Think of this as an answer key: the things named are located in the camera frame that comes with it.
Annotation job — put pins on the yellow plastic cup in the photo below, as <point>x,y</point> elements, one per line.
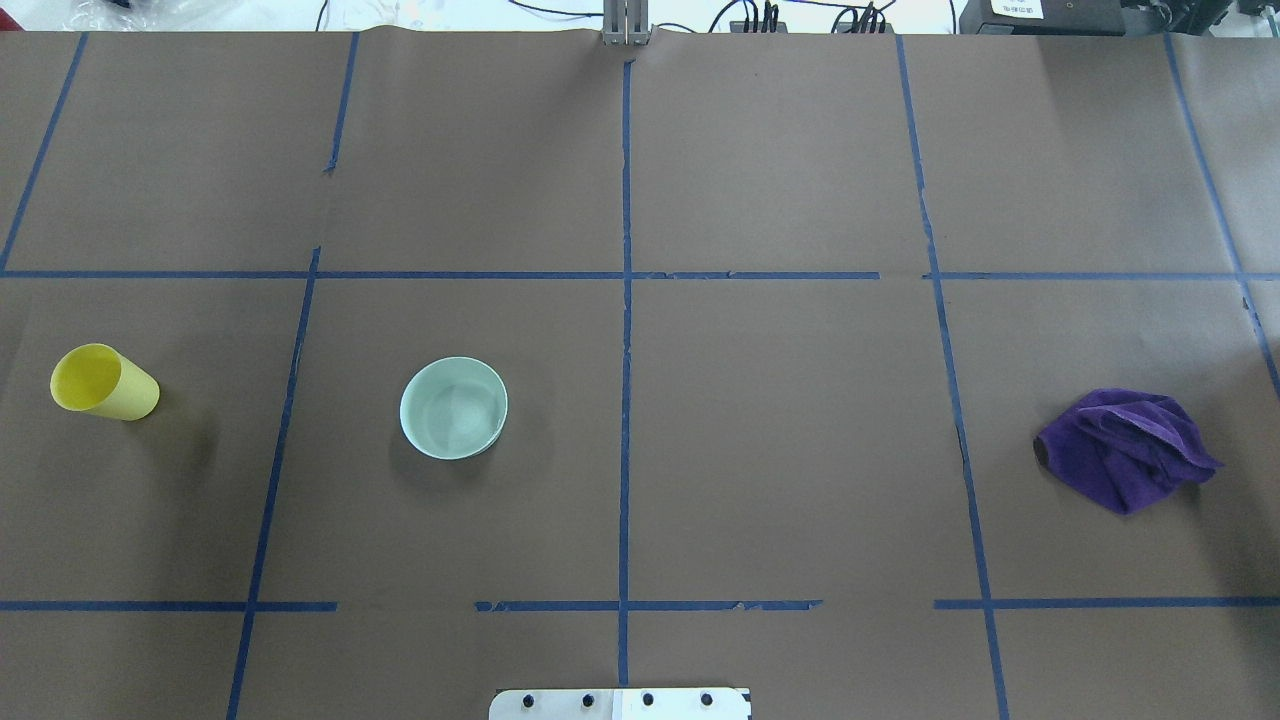
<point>97,380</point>

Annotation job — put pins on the black computer box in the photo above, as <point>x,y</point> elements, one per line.
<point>1090,18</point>

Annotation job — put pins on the mint green bowl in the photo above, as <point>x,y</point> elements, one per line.
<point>454,408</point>

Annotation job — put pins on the purple crumpled cloth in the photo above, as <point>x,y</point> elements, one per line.
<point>1125,449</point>

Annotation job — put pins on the aluminium frame post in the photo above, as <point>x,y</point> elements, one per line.
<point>626,23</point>

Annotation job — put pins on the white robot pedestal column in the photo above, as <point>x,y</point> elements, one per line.
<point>623,703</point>

